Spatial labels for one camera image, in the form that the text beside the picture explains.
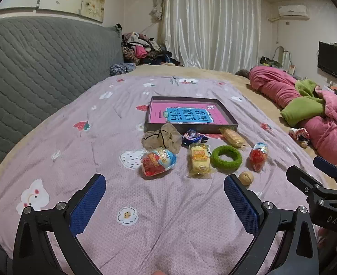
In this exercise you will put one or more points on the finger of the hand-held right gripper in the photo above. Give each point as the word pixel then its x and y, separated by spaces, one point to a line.
pixel 327 166
pixel 303 180

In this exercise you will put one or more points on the green fuzzy scrunchie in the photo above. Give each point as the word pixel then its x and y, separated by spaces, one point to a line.
pixel 234 164

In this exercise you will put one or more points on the black bag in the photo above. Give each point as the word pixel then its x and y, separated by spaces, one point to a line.
pixel 268 61

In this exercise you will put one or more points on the dark shallow cardboard box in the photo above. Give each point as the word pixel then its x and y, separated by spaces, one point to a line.
pixel 214 129

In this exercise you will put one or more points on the walnut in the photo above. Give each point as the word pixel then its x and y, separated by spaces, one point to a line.
pixel 246 178

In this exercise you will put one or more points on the blue cookie packet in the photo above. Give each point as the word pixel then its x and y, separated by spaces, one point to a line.
pixel 192 137

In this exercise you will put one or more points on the red and white scrunchie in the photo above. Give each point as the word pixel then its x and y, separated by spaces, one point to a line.
pixel 299 134

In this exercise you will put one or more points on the white air conditioner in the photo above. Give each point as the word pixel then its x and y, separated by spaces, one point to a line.
pixel 293 11

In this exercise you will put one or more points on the grey quilted headboard cover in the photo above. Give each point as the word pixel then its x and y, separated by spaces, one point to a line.
pixel 28 77

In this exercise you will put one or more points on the pink quilt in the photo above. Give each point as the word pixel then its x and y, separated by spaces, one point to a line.
pixel 274 88

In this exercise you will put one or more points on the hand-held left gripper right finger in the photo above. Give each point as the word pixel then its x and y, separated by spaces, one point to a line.
pixel 240 203

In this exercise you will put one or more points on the pile of clothes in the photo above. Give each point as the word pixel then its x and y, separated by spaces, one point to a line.
pixel 145 50

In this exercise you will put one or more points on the white curtain tieback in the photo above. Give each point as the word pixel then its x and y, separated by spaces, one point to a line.
pixel 156 13

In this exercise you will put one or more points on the white arched mirror frame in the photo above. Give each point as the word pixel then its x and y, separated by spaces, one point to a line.
pixel 283 53

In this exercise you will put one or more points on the white satin curtain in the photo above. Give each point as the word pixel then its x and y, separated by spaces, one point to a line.
pixel 214 28

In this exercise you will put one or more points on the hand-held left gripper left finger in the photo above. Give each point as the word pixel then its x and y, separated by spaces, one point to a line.
pixel 91 203

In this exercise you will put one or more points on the grey brown fuzzy cloth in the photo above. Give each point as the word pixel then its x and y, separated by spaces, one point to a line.
pixel 242 74

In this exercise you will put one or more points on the yellow cake snack packet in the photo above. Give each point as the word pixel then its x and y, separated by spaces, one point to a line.
pixel 200 160

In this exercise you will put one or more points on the purple strawberry printed blanket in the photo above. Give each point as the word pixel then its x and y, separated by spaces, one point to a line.
pixel 114 120

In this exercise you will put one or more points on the blue patterned cloth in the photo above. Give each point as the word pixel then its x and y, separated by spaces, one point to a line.
pixel 122 68

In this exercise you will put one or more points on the green fleece blanket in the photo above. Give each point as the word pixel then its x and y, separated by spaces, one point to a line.
pixel 300 111

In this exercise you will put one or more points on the orange wafer snack packet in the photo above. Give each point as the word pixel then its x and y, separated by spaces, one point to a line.
pixel 233 137

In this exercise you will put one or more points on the small white carton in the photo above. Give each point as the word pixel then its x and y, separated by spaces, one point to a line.
pixel 292 69

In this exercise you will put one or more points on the black flat television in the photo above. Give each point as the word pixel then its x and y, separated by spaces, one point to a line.
pixel 334 60

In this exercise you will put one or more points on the beige scrunchie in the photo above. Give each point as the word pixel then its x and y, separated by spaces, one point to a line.
pixel 154 140

